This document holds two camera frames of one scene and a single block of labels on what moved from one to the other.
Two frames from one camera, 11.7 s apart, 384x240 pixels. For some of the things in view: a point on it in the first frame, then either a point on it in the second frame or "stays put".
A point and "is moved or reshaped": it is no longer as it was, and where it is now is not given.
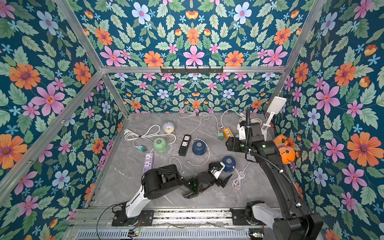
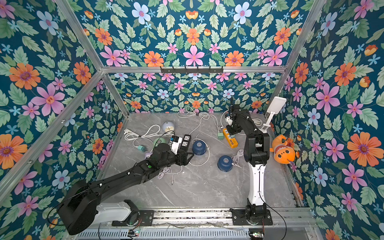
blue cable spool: [229, 161] stays put
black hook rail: [192, 71] stays put
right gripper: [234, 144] -> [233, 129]
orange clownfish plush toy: [287, 153] stays put
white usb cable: [236, 182] is moved or reshaped
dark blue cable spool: [199, 147] stays put
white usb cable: [208, 153] stays put
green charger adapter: [141, 148] stays put
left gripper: [223, 184] -> [184, 162]
